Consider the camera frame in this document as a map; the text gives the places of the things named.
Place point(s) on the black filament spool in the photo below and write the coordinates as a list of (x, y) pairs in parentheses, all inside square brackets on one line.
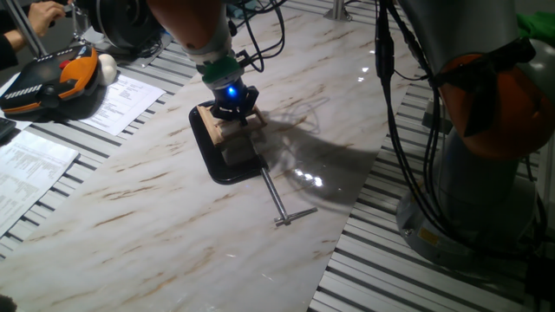
[(126, 21)]

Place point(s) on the white printed paper sheet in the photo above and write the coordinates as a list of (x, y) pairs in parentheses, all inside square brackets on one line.
[(30, 173), (121, 104)]

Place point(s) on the aluminium frame post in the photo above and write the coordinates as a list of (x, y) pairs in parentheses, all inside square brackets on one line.
[(26, 28), (338, 11)]

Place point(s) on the black C-clamp steel screw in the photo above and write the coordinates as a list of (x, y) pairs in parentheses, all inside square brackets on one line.
[(208, 160)]

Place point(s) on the white round ball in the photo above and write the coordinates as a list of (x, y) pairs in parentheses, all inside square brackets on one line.
[(107, 69)]

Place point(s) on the small wooden sliding window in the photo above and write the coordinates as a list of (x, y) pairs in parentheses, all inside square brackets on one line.
[(212, 130)]

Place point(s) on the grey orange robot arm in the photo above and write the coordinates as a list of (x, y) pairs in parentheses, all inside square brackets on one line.
[(477, 26)]

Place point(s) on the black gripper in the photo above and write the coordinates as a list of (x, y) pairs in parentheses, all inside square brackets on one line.
[(234, 97)]

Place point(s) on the person forearm black sleeve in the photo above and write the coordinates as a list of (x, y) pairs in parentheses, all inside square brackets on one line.
[(8, 52)]

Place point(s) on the green cloth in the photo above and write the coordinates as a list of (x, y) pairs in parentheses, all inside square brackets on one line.
[(537, 26)]

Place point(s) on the person hand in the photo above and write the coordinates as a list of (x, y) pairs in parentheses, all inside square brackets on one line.
[(45, 16)]

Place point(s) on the marble pattern mat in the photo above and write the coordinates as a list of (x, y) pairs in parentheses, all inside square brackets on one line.
[(173, 225)]

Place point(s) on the black orange teach pendant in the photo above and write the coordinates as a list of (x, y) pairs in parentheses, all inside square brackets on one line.
[(47, 82)]

